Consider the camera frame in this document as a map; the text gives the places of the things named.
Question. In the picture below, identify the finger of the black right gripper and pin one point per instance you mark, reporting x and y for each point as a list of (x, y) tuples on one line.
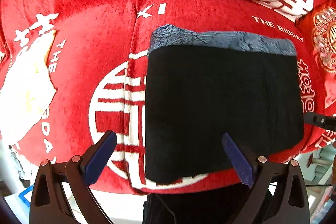
[(321, 121)]

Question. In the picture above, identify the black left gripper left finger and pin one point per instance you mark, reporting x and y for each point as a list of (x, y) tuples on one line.
[(49, 203)]

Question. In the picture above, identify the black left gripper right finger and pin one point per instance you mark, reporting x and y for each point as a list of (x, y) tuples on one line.
[(277, 191)]

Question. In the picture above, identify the black pants with grey trim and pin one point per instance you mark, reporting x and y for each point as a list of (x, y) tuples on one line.
[(202, 85)]

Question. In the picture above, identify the blue plastic stool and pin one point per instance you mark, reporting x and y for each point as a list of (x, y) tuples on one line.
[(25, 196)]

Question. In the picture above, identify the person's dark trousers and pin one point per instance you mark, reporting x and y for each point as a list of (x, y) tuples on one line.
[(214, 206)]

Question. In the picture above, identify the red embroidered pillow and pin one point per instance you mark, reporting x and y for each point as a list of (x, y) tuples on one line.
[(318, 29)]

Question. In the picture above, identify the cream yellow cloth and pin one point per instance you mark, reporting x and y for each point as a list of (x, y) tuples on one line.
[(27, 90)]

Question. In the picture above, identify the red blanket with white characters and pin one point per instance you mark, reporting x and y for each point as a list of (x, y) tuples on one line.
[(98, 66)]

